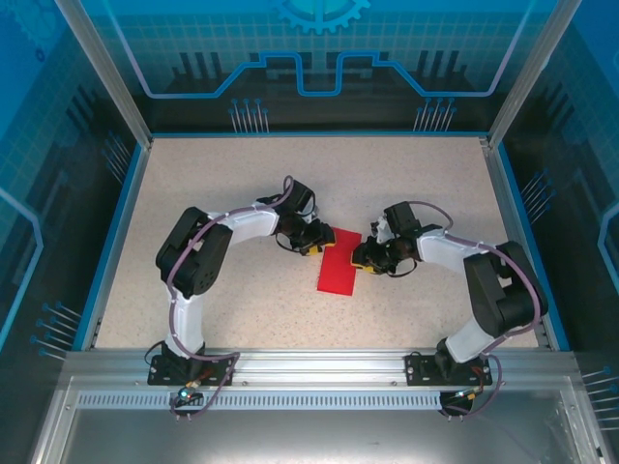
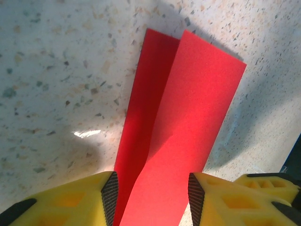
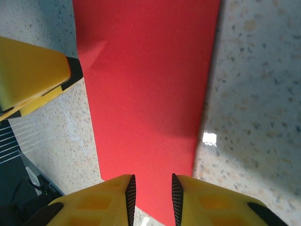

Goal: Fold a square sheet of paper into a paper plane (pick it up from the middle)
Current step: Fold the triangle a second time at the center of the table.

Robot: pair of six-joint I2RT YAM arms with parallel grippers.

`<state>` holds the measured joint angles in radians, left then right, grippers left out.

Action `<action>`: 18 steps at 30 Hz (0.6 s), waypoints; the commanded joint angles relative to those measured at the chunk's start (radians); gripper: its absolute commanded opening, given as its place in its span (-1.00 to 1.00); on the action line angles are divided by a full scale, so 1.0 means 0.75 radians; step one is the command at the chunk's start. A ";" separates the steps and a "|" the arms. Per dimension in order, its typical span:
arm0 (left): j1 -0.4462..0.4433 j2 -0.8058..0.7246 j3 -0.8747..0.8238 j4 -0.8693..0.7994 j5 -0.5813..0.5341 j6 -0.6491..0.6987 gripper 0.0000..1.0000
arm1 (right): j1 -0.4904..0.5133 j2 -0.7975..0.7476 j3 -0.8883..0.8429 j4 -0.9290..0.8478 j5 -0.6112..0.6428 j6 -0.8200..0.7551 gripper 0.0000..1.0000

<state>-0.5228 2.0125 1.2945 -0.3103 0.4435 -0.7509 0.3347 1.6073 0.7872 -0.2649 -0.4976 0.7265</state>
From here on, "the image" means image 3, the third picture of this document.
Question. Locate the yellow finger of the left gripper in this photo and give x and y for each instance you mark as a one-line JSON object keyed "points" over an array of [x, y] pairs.
{"points": [[30, 107], [30, 70]]}

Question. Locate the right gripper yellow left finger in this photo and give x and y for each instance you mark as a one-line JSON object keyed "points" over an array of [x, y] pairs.
{"points": [[94, 204]]}

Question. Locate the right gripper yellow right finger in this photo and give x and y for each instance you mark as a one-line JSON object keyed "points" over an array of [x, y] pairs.
{"points": [[211, 207]]}

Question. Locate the red paper sheet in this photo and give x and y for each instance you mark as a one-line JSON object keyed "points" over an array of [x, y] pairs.
{"points": [[145, 94]]}

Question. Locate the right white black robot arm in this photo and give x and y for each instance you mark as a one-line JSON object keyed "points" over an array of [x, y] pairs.
{"points": [[21, 202]]}

